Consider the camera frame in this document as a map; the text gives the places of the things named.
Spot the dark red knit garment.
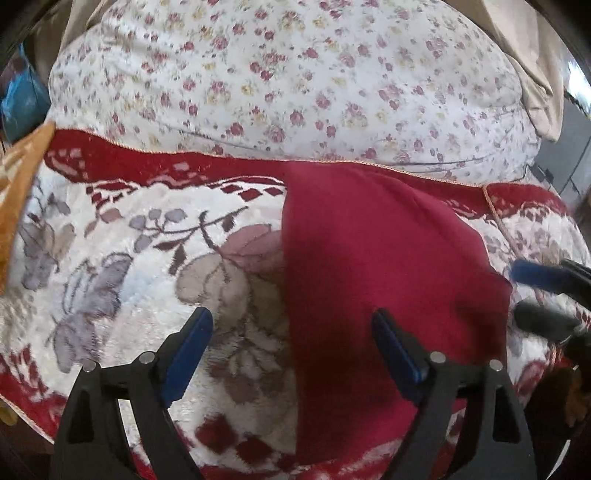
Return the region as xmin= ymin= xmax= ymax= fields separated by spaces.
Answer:
xmin=281 ymin=163 xmax=512 ymax=464

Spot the blue plastic bag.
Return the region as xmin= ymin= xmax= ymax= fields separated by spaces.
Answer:
xmin=1 ymin=44 xmax=50 ymax=144

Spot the orange blanket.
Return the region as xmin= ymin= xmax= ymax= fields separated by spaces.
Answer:
xmin=0 ymin=121 xmax=56 ymax=294

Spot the white floral bed sheet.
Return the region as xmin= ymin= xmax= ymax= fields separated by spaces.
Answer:
xmin=49 ymin=1 xmax=540 ymax=184

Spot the beige curtain cloth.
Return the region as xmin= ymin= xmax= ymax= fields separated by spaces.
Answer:
xmin=449 ymin=0 xmax=566 ymax=142

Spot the red white floral plush blanket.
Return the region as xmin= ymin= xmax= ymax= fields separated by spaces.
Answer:
xmin=1 ymin=130 xmax=590 ymax=479

